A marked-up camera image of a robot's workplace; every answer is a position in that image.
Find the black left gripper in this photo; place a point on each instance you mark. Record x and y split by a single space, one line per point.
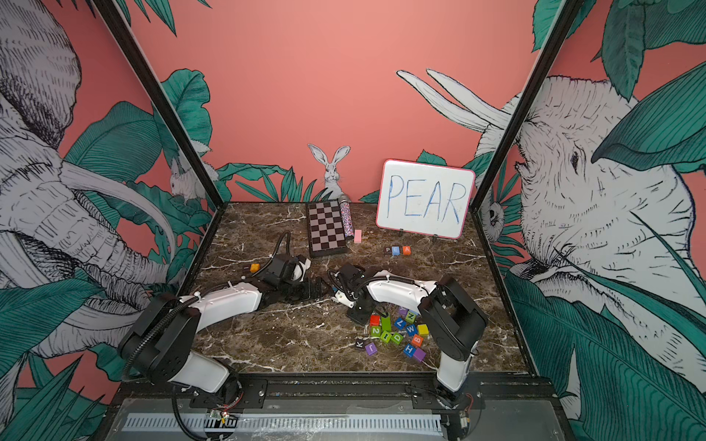
309 293

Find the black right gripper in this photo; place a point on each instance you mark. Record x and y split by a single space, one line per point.
358 319

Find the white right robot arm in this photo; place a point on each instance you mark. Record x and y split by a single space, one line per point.
455 321

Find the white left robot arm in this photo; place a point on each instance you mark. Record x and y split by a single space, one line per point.
158 348

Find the whiteboard with PEAR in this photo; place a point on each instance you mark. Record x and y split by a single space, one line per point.
424 199

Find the red block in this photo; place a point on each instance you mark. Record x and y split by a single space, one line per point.
374 320

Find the dark red chessboard box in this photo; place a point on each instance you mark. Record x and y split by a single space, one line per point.
326 233

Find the glittery pink tube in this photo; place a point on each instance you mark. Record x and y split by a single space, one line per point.
344 204

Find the purple block front left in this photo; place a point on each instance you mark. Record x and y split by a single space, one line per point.
371 349

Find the blue W block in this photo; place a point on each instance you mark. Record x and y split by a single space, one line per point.
411 329

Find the yellow block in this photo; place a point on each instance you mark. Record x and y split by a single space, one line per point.
422 329

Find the orange B block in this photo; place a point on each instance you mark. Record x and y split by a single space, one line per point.
417 341

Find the blue H block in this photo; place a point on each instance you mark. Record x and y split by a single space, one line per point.
409 351

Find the purple block front right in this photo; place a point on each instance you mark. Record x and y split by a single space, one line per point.
419 355

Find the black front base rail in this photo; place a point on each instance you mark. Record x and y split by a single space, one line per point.
250 391

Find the black left frame post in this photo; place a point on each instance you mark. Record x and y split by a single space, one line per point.
120 31

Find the black frame post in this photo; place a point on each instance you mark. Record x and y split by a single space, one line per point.
555 40
120 31

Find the black right frame post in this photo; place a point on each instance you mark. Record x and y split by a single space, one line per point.
555 40

